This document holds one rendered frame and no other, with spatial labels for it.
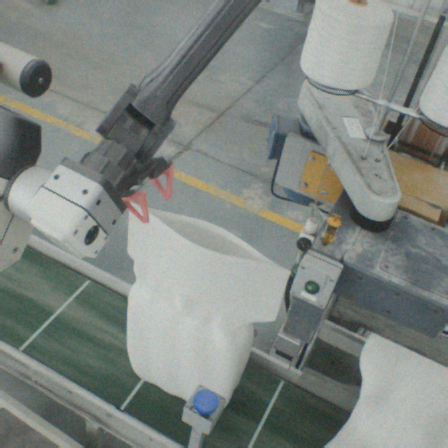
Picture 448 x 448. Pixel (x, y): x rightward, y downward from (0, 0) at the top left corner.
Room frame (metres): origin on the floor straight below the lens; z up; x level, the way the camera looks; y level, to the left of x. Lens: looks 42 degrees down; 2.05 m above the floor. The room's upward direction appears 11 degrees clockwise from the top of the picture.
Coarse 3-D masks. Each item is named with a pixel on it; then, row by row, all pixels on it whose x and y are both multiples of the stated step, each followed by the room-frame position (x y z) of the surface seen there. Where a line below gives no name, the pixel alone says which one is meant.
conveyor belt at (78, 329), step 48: (0, 288) 1.28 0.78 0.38; (48, 288) 1.33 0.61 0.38; (96, 288) 1.37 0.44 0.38; (0, 336) 1.08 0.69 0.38; (48, 336) 1.12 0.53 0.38; (96, 336) 1.16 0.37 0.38; (96, 384) 0.97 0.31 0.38; (144, 384) 1.00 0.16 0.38; (240, 384) 1.08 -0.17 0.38; (288, 384) 1.12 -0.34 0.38; (240, 432) 0.90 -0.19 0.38; (288, 432) 0.93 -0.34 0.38; (336, 432) 0.97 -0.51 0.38
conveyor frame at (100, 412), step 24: (72, 264) 1.46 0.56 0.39; (120, 288) 1.39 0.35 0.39; (0, 360) 1.04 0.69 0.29; (24, 360) 0.98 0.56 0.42; (264, 360) 1.18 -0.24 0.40; (48, 384) 0.96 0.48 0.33; (72, 384) 0.93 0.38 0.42; (72, 408) 0.91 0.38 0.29; (96, 408) 0.90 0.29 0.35; (120, 432) 0.87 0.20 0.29; (144, 432) 0.82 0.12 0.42
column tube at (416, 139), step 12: (444, 36) 1.24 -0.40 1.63; (444, 48) 1.24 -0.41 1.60; (432, 60) 1.24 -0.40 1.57; (432, 72) 1.24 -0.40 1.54; (420, 96) 1.24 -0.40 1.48; (408, 132) 1.24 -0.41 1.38; (420, 132) 1.23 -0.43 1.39; (432, 132) 1.22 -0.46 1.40; (396, 144) 1.25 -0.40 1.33; (408, 144) 1.23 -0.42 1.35; (420, 144) 1.22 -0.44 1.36; (432, 144) 1.21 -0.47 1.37; (444, 144) 1.21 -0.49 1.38; (420, 156) 1.22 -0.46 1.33; (432, 156) 1.21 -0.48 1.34; (348, 324) 1.21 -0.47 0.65; (312, 348) 1.24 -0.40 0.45
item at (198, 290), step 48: (144, 240) 1.13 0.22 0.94; (192, 240) 1.13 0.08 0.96; (240, 240) 1.09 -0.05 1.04; (144, 288) 1.05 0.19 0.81; (192, 288) 1.03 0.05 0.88; (240, 288) 1.02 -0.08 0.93; (144, 336) 1.02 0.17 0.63; (192, 336) 0.96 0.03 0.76; (240, 336) 0.97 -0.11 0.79; (192, 384) 0.94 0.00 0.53
